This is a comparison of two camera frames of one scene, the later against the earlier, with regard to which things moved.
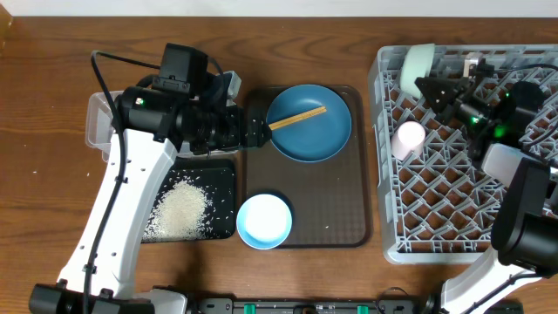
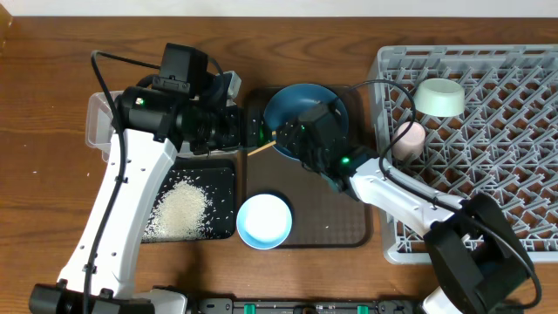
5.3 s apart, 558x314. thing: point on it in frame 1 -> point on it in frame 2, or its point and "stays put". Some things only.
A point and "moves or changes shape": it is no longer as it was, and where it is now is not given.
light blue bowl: [264, 221] stays put
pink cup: [408, 136] stays put
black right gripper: [452, 92] -> [297, 138]
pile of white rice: [180, 214] stays put
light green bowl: [416, 64] moves or changes shape
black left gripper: [229, 140] stays put
